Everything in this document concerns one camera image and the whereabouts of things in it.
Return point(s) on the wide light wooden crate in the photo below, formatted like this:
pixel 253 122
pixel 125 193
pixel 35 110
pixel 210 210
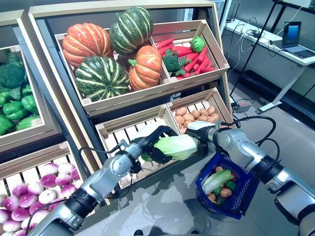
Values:
pixel 128 98

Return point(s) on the white standing desk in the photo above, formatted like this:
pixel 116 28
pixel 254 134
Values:
pixel 258 54

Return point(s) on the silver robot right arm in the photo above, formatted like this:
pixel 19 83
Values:
pixel 236 145

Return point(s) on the large orange pumpkin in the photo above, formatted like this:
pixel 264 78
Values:
pixel 86 44

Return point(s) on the small light green cabbage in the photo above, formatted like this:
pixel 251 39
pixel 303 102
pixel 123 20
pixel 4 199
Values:
pixel 197 44

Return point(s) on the green bell pepper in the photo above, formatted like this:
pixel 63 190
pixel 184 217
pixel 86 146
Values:
pixel 14 110
pixel 230 185
pixel 30 103
pixel 220 200
pixel 217 190
pixel 5 124
pixel 28 122

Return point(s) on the red bell pepper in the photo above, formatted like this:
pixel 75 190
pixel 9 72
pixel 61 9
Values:
pixel 233 175

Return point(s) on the small orange pumpkin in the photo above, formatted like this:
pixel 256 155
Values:
pixel 145 68

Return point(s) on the light wooden slatted crate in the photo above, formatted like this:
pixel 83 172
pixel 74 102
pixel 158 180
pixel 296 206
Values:
pixel 37 134
pixel 221 103
pixel 32 159
pixel 216 46
pixel 115 137

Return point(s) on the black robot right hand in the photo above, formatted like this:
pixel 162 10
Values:
pixel 203 134

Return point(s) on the wooden vegetable display shelf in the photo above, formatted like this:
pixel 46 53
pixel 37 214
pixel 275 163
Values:
pixel 110 8
pixel 9 19

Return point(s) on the red orange carrot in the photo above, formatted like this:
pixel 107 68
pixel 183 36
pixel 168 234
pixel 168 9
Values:
pixel 190 66
pixel 202 55
pixel 208 69
pixel 164 43
pixel 182 51

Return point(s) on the dark green leafy vegetable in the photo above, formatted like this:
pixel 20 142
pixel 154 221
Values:
pixel 13 57

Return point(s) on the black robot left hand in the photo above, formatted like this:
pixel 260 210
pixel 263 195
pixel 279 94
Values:
pixel 147 142

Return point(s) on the grey box red button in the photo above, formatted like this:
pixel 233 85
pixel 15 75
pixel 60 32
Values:
pixel 243 105

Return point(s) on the black power adapter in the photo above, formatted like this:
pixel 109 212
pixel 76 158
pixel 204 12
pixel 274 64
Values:
pixel 233 104

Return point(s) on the blue plastic shopping basket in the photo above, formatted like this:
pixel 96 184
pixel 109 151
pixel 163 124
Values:
pixel 243 194

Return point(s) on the black tripod stand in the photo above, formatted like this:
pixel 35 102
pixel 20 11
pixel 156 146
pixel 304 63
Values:
pixel 254 46

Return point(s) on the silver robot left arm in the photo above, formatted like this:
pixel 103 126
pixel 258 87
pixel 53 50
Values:
pixel 115 167

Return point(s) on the green white napa cabbage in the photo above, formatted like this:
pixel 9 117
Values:
pixel 177 146
pixel 216 180

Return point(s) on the brown potato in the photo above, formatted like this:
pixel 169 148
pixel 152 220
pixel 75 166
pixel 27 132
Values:
pixel 181 111
pixel 226 192
pixel 211 110
pixel 211 196
pixel 218 169
pixel 179 120

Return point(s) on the black metal rack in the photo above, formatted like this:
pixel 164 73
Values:
pixel 295 6

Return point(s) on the dark green broccoli head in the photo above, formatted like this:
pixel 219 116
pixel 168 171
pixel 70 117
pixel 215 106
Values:
pixel 11 76
pixel 172 62

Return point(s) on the open grey laptop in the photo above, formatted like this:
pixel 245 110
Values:
pixel 292 34

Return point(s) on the black antenna router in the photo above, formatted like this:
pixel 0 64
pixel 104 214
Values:
pixel 232 17

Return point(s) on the green striped pumpkin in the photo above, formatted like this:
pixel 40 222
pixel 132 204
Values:
pixel 130 29
pixel 101 78

